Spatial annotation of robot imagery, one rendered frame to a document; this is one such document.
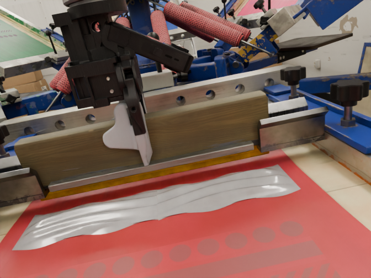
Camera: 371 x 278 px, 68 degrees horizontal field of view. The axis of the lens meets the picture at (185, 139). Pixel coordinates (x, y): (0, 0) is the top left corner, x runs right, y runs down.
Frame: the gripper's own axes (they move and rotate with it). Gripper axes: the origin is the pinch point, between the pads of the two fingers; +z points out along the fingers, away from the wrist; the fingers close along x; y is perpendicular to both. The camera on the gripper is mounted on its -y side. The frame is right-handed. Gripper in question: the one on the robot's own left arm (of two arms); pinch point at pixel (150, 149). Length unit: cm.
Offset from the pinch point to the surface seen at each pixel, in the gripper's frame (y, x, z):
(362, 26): -200, -228, 13
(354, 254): -17.4, 20.9, 5.2
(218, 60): -25, -62, -3
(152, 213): 0.7, 9.0, 4.9
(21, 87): 192, -365, 21
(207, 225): -5.6, 13.0, 5.3
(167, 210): -1.2, 9.0, 4.9
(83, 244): 8.9, 11.7, 5.3
